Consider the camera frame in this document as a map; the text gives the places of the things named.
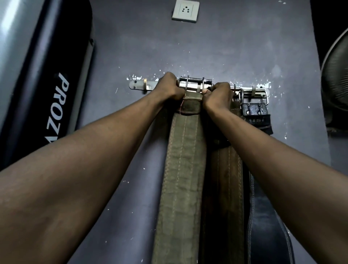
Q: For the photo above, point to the person's left hand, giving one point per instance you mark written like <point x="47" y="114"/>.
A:
<point x="170" y="88"/>

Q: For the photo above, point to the person's right hand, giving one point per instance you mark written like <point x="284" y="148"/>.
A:
<point x="218" y="96"/>

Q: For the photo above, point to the metal wall hooks rack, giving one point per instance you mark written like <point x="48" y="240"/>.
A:
<point x="136" y="85"/>

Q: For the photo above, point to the olive green belt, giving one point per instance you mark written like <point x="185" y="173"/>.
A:
<point x="182" y="163"/>

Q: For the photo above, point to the brown leather belt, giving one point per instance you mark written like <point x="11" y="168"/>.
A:
<point x="225" y="190"/>

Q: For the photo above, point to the black belt with white print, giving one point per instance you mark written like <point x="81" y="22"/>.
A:
<point x="258" y="217"/>

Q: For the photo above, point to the person's right forearm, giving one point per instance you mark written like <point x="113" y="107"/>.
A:
<point x="285" y="176"/>

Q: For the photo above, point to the person's left forearm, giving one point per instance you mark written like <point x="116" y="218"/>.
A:
<point x="81" y="176"/>

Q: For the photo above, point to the black printed machine column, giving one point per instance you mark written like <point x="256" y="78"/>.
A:
<point x="40" y="81"/>

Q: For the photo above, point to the white machine panel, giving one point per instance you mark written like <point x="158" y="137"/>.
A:
<point x="13" y="40"/>

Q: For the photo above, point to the white wall socket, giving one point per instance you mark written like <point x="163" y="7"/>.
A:
<point x="185" y="11"/>

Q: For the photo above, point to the black wall fan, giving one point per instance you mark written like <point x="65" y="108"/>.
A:
<point x="337" y="76"/>

